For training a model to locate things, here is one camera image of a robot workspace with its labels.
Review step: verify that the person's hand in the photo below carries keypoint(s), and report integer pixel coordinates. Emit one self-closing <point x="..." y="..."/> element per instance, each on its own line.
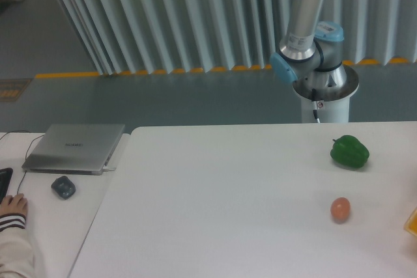
<point x="14" y="205"/>

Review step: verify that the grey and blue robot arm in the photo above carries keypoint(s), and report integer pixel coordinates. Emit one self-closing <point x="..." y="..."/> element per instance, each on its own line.
<point x="303" y="30"/>

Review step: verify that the cream sleeved forearm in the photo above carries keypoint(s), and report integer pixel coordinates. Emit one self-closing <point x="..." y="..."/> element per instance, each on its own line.
<point x="17" y="255"/>

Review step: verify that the dark grey earbuds case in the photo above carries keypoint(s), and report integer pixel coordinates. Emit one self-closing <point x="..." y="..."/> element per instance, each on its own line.
<point x="63" y="187"/>

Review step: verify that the silver closed laptop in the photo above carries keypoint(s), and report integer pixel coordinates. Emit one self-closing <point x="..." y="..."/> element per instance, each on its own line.
<point x="74" y="149"/>

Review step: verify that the white laptop plug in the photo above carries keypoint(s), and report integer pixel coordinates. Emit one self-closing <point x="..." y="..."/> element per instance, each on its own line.
<point x="108" y="169"/>

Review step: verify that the white corrugated folding screen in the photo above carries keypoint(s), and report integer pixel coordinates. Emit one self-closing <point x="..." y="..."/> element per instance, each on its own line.
<point x="153" y="35"/>

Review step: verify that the brown egg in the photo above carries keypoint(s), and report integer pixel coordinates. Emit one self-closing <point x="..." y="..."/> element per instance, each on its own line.
<point x="340" y="209"/>

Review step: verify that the green bell pepper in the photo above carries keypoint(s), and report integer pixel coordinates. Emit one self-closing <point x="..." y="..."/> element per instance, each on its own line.
<point x="348" y="151"/>

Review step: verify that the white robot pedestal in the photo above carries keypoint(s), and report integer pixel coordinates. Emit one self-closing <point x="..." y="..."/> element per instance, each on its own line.
<point x="325" y="96"/>

